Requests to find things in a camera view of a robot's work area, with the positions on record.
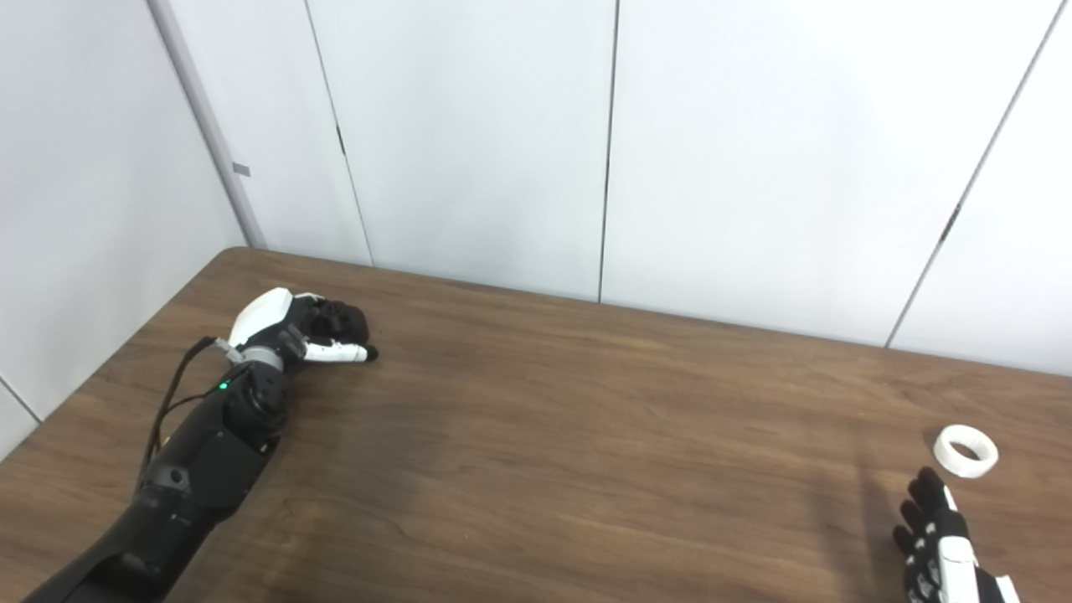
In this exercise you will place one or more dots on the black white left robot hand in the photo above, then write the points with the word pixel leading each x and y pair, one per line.
pixel 264 314

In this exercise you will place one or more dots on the round black plastic part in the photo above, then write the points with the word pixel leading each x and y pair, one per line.
pixel 350 322

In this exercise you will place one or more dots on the grey wall corner strip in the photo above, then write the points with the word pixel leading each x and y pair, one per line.
pixel 209 126

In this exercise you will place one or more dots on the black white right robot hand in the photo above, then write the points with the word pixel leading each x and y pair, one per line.
pixel 955 557

